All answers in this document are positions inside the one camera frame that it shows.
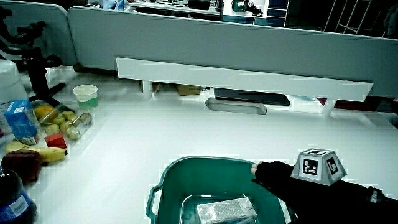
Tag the person's right hand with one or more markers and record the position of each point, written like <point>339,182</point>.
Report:
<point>280,177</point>

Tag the teal plastic plate basin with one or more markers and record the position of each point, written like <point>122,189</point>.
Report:
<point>202,177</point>

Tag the grey oblong tray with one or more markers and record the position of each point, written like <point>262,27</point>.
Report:
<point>234,106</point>

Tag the flat black keyboard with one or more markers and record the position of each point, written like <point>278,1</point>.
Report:
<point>252,96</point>

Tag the dark red flat object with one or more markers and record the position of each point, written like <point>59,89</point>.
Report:
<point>351,104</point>

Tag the long white desk shelf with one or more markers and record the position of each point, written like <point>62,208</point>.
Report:
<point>236,79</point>

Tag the brown cardboard box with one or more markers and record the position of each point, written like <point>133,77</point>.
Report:
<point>189,90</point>

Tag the long grey partition panel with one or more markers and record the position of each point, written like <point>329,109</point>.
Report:
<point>217,43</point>

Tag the white poster with green picture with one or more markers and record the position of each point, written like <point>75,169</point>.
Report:
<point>245,7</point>

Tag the white metal rack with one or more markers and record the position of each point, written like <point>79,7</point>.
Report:
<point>348,15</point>

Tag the clear plastic fruit tray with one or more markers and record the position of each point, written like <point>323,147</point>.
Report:
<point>84,130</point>

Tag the white and green paper cup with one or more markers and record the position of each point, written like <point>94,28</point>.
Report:
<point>85,95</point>

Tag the green fruit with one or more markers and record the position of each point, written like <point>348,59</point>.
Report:
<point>58,120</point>
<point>73,132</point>
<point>68,114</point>
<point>52,129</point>
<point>64,126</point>

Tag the red block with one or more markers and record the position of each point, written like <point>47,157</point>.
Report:
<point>56,141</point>

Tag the yellow banana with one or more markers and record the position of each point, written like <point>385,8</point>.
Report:
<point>46,153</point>

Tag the orange mango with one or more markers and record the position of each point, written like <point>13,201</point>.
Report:
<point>45,112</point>

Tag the dark red apple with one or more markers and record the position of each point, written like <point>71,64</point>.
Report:
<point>21,165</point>

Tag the blue drink carton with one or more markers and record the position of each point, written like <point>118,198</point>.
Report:
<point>21,123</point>

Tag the dark bottle with blue label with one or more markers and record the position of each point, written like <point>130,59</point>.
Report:
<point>12,202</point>

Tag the short grey partition panel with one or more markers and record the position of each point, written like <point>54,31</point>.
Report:
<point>53,28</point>

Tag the black camera stand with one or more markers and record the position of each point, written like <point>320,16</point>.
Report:
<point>35,68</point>

